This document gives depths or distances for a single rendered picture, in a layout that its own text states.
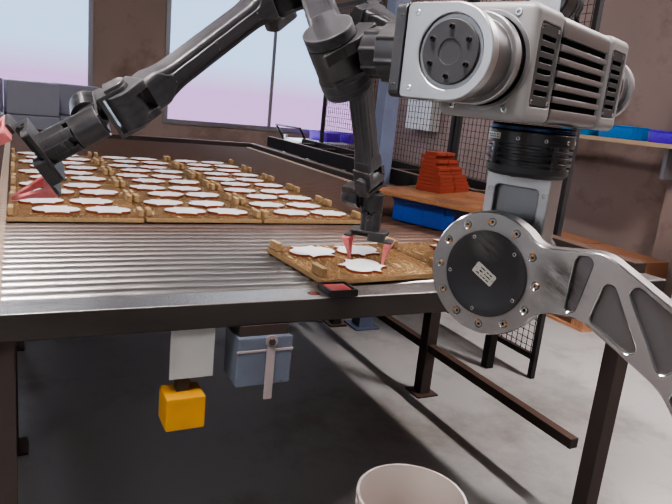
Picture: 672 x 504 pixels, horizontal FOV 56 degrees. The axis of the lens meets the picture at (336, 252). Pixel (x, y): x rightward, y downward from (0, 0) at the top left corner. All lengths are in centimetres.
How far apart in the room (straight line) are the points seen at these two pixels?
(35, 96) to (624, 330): 557
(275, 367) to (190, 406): 21
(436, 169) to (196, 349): 160
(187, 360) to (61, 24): 587
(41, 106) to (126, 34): 153
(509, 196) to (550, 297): 19
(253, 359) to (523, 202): 74
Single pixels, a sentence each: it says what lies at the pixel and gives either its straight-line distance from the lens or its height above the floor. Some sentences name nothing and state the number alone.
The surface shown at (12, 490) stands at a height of 52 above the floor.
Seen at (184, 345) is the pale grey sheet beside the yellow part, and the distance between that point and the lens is 146.
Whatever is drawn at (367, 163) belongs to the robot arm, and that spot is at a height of 123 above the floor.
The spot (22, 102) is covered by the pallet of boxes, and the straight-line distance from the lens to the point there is 609.
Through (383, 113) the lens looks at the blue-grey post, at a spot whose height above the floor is 134.
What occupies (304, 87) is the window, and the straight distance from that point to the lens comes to 788.
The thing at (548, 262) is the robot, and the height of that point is 117.
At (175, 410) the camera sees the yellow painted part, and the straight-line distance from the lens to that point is 149.
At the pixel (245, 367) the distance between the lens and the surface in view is 150.
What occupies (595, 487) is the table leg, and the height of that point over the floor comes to 15.
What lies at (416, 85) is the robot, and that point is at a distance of 86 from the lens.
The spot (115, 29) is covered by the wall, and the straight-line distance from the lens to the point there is 721.
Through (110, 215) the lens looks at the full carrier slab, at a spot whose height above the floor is 94.
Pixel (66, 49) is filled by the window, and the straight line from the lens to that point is 710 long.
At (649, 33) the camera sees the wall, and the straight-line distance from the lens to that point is 585.
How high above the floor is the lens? 137
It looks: 13 degrees down
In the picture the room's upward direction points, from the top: 6 degrees clockwise
